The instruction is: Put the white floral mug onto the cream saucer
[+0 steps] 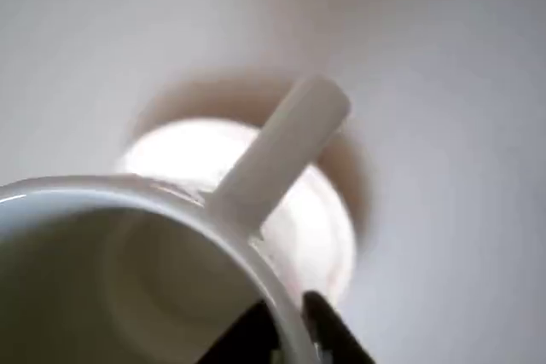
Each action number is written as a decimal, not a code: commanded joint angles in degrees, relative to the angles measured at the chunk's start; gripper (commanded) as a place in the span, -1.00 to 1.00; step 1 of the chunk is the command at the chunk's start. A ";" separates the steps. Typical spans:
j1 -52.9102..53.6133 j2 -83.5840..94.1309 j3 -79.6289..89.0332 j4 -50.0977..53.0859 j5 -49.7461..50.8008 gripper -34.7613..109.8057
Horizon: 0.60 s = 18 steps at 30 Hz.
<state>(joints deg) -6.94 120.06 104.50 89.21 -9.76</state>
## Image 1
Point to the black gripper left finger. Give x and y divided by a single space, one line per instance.
247 338

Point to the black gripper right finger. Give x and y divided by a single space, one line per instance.
332 334

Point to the white patterned mug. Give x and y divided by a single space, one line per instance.
128 274

